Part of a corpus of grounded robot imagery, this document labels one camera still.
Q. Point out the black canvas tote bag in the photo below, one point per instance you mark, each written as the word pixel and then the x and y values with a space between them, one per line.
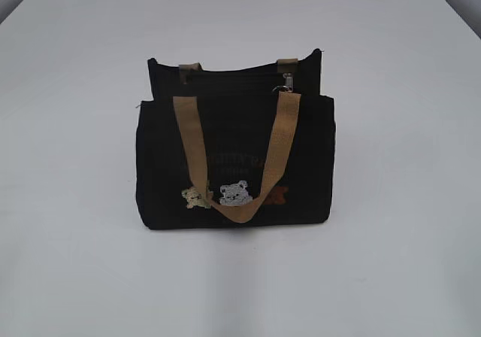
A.
pixel 237 110

